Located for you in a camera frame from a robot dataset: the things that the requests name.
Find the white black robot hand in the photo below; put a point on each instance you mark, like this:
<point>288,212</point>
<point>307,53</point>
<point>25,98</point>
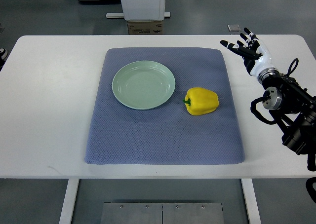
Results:
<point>253,51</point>

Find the yellow bell pepper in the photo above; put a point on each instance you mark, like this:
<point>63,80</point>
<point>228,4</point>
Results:
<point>200,101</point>

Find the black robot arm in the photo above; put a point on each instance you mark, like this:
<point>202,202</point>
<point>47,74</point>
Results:
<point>288,105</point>

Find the light green plate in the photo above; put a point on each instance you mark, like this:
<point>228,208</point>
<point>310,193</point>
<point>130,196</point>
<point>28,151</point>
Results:
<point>143,85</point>

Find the blue-grey quilted mat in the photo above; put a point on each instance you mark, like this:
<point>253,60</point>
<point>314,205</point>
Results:
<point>168,134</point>

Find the cardboard box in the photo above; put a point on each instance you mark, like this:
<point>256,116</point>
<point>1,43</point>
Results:
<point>145,28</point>

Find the right white table leg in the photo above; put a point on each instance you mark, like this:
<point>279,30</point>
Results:
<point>250,201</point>

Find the white table leg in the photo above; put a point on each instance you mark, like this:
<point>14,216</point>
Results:
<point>69,201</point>
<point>250,201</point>

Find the left white table leg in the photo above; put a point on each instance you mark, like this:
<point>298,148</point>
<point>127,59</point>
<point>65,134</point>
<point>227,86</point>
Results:
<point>69,201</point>

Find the black white sneaker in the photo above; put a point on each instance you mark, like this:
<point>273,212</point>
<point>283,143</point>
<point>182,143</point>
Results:
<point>3,55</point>

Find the white pedestal column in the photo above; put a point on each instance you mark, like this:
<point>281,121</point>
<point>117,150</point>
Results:
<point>141,11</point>

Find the metal base plate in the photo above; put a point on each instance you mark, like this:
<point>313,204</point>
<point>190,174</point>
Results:
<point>162,213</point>

